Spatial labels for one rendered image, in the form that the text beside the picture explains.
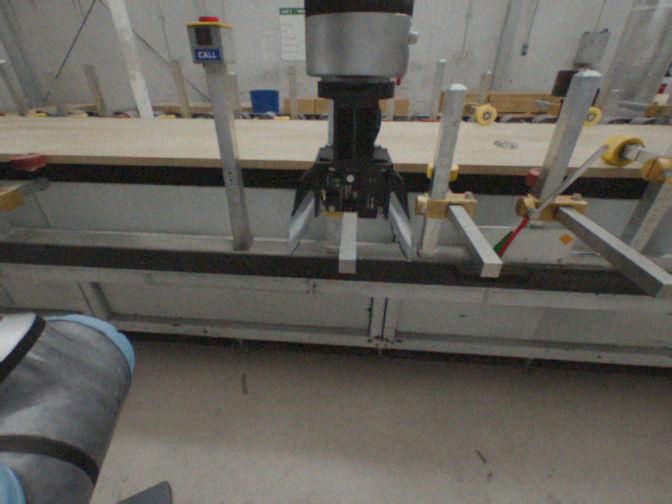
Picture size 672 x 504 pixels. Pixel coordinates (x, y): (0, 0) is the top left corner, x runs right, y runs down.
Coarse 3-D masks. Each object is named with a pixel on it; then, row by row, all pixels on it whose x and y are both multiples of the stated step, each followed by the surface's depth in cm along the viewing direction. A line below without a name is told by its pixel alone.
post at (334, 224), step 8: (328, 104) 68; (328, 112) 69; (328, 120) 70; (328, 128) 70; (328, 136) 71; (328, 224) 82; (336, 224) 82; (328, 232) 84; (336, 232) 83; (328, 240) 85; (336, 240) 84
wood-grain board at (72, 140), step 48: (0, 144) 112; (48, 144) 112; (96, 144) 112; (144, 144) 112; (192, 144) 112; (240, 144) 112; (288, 144) 112; (384, 144) 112; (432, 144) 112; (480, 144) 112; (528, 144) 112; (576, 144) 112
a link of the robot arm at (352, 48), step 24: (312, 24) 25; (336, 24) 23; (360, 24) 23; (384, 24) 23; (408, 24) 25; (312, 48) 26; (336, 48) 24; (360, 48) 24; (384, 48) 24; (408, 48) 26; (312, 72) 26; (336, 72) 25; (360, 72) 25; (384, 72) 25
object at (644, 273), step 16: (528, 192) 86; (560, 208) 73; (576, 224) 68; (592, 224) 66; (592, 240) 63; (608, 240) 60; (608, 256) 59; (624, 256) 55; (640, 256) 55; (624, 272) 55; (640, 272) 52; (656, 272) 51; (656, 288) 49
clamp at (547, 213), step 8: (520, 200) 77; (528, 200) 75; (536, 200) 75; (560, 200) 75; (568, 200) 75; (520, 208) 77; (544, 208) 74; (552, 208) 74; (576, 208) 74; (584, 208) 74; (520, 216) 77; (544, 216) 75; (552, 216) 75
